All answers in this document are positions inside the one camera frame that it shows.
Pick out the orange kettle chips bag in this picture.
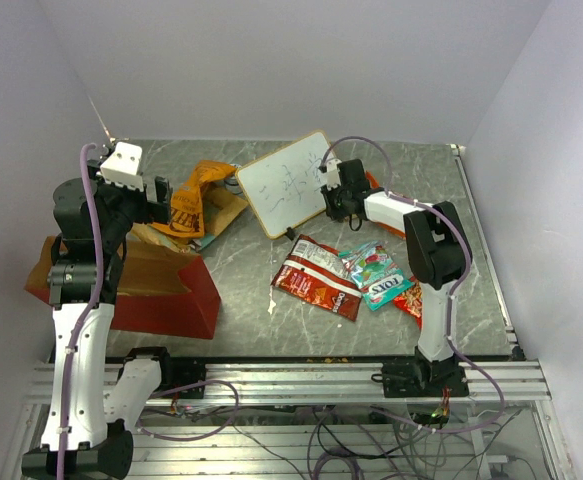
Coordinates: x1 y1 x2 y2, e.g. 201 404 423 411
151 160 237 238

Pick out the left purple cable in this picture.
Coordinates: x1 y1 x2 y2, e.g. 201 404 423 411
54 142 241 480

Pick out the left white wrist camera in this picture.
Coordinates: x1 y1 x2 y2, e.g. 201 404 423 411
100 142 144 191

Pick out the red brown paper bag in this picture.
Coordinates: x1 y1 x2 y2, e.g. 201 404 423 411
25 223 220 346

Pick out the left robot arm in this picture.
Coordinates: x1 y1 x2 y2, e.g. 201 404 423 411
21 161 175 479

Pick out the small whiteboard yellow frame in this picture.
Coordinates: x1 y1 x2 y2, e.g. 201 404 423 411
236 130 330 239

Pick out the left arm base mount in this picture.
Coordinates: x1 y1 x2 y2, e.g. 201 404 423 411
105 357 207 391

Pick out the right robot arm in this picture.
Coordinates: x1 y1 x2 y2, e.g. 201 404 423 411
319 159 472 396

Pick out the orange Fox's fruits bag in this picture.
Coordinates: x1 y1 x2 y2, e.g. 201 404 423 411
364 171 406 240

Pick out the aluminium rail frame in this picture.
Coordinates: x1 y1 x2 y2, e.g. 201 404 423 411
0 141 572 480

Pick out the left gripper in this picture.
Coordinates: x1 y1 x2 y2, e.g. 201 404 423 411
83 159 172 249

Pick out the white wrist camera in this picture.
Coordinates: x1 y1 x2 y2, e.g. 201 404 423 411
318 158 341 190
100 142 144 191

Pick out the red snack mix bag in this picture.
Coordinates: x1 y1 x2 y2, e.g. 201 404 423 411
393 276 423 329

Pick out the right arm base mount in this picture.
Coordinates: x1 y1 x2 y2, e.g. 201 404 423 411
371 358 470 398

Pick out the brown teal chips bag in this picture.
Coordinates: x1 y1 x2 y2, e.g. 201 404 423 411
130 184 249 253

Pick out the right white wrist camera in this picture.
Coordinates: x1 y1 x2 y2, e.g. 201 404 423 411
318 158 341 190

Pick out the teal Fox's candy bag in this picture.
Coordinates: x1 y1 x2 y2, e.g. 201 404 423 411
338 241 414 311

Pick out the red Doritos bag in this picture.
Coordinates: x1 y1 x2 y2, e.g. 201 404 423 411
271 235 362 322

